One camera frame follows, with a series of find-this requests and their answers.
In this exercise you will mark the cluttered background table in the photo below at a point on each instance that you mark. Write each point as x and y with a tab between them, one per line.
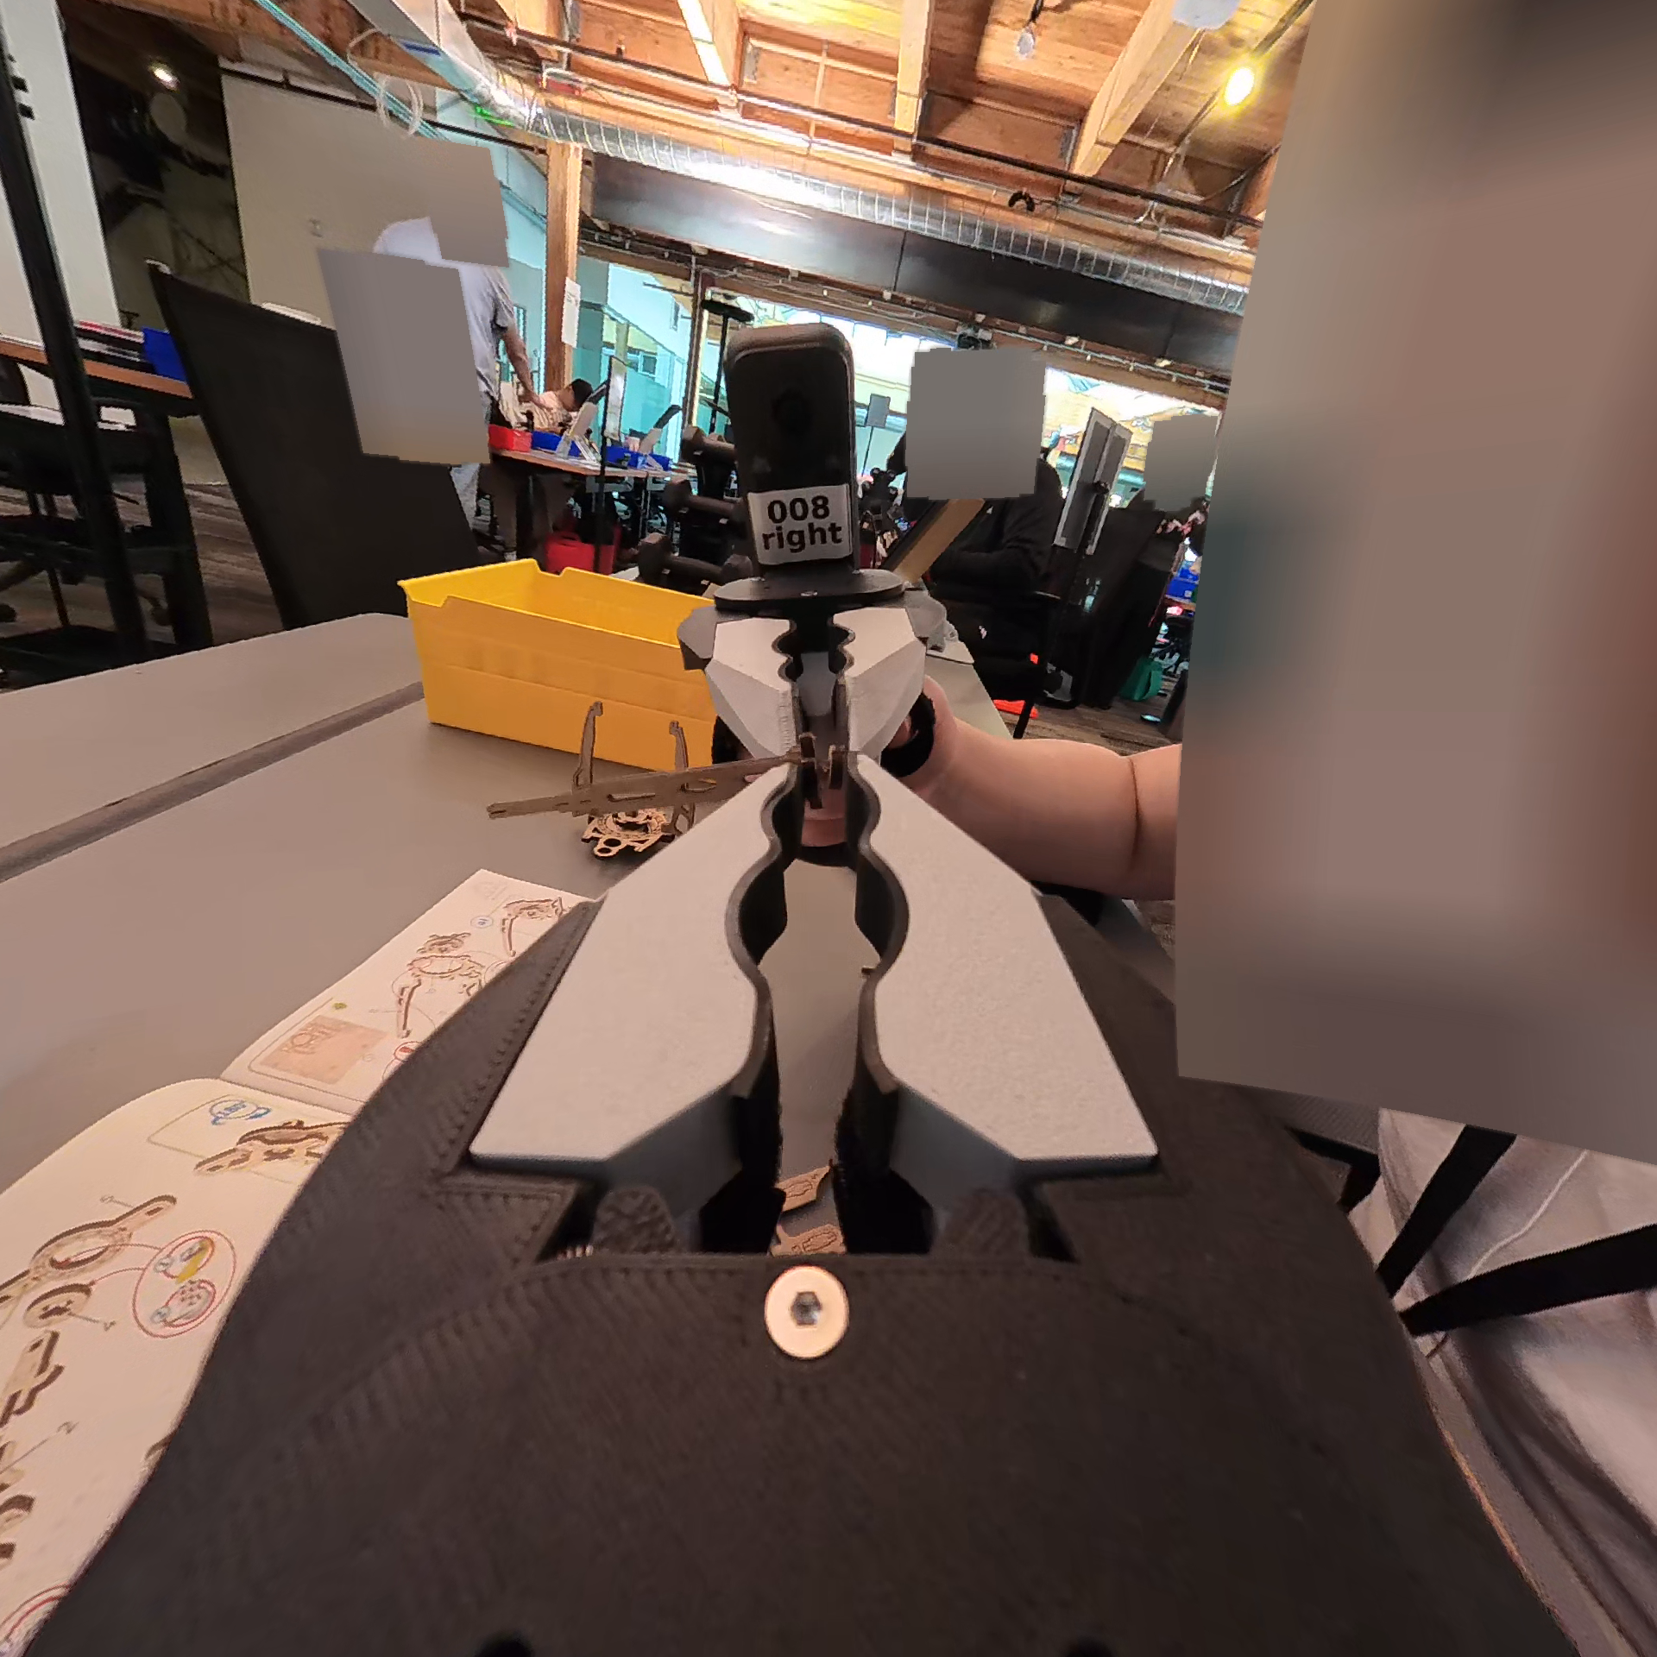
571	453

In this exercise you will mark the round ceiling light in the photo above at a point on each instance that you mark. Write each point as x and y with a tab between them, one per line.
1241	85

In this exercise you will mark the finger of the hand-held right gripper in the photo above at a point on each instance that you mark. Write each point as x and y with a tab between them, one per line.
751	680
888	680

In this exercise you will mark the person's right forearm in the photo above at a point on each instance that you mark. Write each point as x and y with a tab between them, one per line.
1074	816

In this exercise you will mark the computer monitor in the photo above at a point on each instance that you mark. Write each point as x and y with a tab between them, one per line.
1102	479

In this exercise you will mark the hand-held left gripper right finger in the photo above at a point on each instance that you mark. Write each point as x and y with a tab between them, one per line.
1024	1023

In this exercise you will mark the wooden support post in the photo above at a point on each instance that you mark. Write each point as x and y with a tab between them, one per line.
565	246

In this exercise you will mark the long slotted wooden strip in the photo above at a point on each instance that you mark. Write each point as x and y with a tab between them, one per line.
647	786

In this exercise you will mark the black metal stand pole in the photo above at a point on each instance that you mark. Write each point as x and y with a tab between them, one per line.
66	349

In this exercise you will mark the person's right hand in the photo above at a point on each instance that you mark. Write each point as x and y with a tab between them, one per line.
957	765

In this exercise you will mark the blue storage bin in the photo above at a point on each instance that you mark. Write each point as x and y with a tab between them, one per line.
166	357

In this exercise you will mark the illustrated instruction booklet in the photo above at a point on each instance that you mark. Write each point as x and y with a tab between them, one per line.
130	1166

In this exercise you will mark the partly built wooden model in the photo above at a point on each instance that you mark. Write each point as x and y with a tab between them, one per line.
628	829

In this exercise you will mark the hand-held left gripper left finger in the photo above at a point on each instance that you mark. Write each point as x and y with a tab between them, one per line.
608	1023

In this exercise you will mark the background wooden desk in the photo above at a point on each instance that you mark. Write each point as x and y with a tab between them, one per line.
130	379

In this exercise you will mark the yellow plastic bin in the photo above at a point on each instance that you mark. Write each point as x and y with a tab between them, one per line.
544	673

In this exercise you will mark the wooden gear wheel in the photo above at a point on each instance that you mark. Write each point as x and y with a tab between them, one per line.
830	767

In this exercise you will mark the silver air duct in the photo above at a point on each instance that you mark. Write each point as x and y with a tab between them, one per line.
1102	242

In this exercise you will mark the wooden scrap piece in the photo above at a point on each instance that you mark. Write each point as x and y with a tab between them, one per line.
806	1186

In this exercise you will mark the black fabric panel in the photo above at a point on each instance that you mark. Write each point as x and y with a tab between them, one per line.
285	453

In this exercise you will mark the black dumbbell rack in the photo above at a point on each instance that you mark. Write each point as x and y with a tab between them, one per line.
693	506

